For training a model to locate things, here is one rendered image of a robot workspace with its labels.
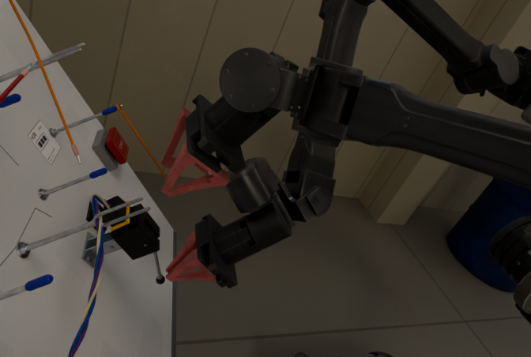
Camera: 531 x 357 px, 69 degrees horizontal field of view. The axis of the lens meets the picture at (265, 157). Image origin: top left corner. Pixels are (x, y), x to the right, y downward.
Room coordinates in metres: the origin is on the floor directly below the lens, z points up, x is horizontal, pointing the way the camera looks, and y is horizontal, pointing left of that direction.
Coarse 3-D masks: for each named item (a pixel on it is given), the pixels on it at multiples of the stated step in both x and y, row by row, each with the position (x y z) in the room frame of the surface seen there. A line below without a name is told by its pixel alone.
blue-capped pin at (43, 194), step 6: (102, 168) 0.37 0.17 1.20; (90, 174) 0.36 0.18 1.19; (96, 174) 0.36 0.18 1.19; (102, 174) 0.37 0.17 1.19; (78, 180) 0.36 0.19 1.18; (84, 180) 0.36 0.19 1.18; (60, 186) 0.35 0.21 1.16; (66, 186) 0.35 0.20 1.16; (42, 192) 0.34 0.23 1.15; (48, 192) 0.35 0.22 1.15; (54, 192) 0.35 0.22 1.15; (42, 198) 0.34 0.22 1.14
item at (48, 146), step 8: (40, 120) 0.43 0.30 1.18; (32, 128) 0.40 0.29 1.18; (40, 128) 0.42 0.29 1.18; (32, 136) 0.39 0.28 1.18; (40, 136) 0.41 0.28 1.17; (48, 136) 0.43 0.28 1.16; (40, 144) 0.40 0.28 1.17; (48, 144) 0.42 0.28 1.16; (56, 144) 0.43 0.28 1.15; (48, 152) 0.41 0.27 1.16; (56, 152) 0.42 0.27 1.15; (48, 160) 0.40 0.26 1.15
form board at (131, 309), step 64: (0, 0) 0.50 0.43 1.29; (0, 64) 0.42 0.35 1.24; (0, 128) 0.35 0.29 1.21; (0, 192) 0.29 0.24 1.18; (64, 192) 0.39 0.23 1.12; (128, 192) 0.56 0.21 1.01; (0, 256) 0.24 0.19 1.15; (64, 256) 0.32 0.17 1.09; (128, 256) 0.45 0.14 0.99; (0, 320) 0.20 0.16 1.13; (64, 320) 0.26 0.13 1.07; (128, 320) 0.36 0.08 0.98
